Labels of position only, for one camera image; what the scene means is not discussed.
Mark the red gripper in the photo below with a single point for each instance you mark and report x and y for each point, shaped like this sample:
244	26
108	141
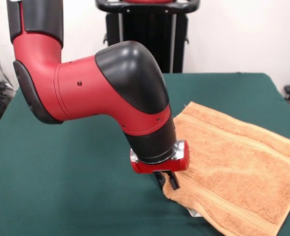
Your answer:
169	166

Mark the orange terry towel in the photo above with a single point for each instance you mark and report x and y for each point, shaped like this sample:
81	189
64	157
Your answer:
233	167

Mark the dark green table cloth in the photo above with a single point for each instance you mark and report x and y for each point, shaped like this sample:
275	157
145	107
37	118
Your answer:
61	184

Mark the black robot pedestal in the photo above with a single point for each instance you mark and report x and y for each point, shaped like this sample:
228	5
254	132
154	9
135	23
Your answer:
159	29

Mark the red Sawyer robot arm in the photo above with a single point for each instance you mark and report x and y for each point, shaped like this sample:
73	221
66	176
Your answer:
98	86

